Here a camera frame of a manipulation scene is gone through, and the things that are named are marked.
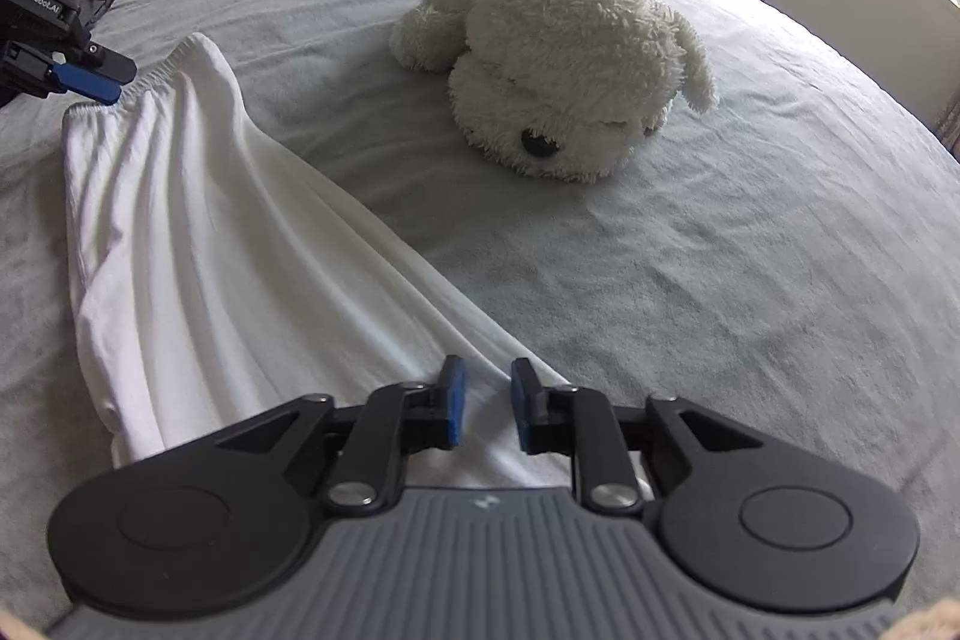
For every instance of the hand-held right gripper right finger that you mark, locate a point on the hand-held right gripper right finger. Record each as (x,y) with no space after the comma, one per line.
(523,407)

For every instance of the dark cloth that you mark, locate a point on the dark cloth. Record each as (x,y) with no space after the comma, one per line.
(94,3)

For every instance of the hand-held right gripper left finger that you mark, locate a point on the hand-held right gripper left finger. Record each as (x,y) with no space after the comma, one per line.
(454,407)

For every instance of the grey bed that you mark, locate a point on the grey bed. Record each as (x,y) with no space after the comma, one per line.
(675,310)

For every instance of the white pants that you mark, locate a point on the white pants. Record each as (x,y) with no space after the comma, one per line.
(187,235)

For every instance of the white plush dog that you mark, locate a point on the white plush dog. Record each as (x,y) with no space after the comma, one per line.
(562,48)

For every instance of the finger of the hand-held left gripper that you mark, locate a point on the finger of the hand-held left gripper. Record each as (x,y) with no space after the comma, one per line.
(112,66)
(82,84)

